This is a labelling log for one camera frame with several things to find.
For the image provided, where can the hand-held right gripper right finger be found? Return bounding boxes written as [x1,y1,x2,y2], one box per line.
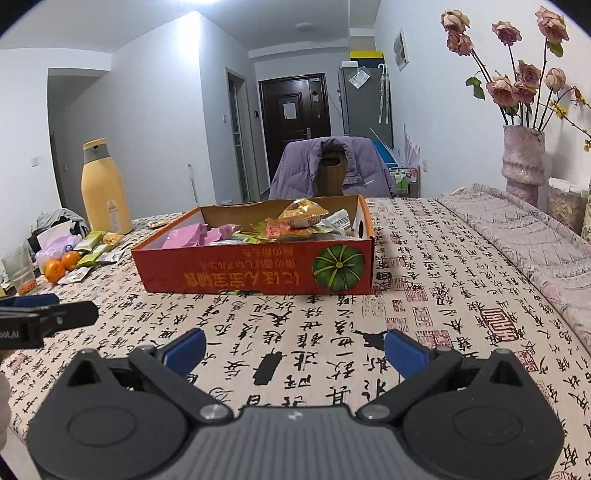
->
[357,329,528,423]

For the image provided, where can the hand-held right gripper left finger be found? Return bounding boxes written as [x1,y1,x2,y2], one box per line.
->
[68,329,233,424]

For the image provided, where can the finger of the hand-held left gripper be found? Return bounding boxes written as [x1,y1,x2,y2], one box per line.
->
[0,294,62,311]
[0,301,100,332]

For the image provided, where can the orange cardboard box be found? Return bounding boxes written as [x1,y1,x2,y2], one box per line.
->
[131,195,376,295]

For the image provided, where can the pink snack packet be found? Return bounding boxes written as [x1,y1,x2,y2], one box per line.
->
[203,224,241,245]
[164,223,208,247]

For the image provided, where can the large yellow orange packet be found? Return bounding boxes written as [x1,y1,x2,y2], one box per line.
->
[252,218,335,241]

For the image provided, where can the white orange snack packet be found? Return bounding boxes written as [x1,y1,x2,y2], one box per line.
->
[277,198,329,229]

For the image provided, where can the clear plastic container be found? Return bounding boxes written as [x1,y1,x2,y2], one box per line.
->
[1,247,38,296]

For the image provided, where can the green white snack bar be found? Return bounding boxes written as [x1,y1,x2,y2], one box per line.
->
[74,231,106,254]
[76,244,114,268]

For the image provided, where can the purple tissue pack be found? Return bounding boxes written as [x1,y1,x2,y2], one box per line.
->
[36,233,81,261]

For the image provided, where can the grey cloth pile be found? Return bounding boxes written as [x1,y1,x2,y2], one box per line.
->
[28,208,88,250]

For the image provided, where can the yellow thermos bottle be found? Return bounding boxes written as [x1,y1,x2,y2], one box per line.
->
[81,137,134,235]

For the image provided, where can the grey patterned cloth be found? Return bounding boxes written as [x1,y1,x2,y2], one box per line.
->
[436,183,591,352]

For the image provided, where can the wooden chair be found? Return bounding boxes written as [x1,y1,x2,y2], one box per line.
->
[318,150,348,197]

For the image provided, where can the pink fan-shaped decoration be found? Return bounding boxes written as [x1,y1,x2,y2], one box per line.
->
[404,122,422,167]

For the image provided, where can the purple padded jacket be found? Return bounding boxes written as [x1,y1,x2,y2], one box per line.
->
[269,137,397,200]

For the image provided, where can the clear plastic food jar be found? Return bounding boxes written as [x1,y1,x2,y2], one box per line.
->
[547,178,589,236]

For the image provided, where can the grey interior door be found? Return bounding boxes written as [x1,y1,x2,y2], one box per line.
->
[226,67,252,201]

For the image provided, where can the pink textured vase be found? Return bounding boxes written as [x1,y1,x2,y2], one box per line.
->
[502,124,546,208]

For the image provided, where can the small patterned vase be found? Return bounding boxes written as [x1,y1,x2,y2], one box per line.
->
[579,180,591,241]

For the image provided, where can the dark brown entrance door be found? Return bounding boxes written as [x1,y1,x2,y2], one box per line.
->
[259,74,332,160]

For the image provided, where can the grey refrigerator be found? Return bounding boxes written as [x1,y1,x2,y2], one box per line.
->
[338,64,394,148]

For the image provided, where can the white folded umbrella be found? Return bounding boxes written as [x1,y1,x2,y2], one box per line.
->
[376,64,391,124]

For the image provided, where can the dried pink rose bouquet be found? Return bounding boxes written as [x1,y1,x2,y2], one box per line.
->
[440,6,591,153]

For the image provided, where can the yellow dried flowers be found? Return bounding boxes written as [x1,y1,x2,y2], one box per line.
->
[549,104,591,153]

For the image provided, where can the yellow box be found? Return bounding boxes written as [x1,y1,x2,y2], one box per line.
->
[349,50,385,68]

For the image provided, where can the wall poster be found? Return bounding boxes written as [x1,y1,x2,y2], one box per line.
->
[393,28,409,72]

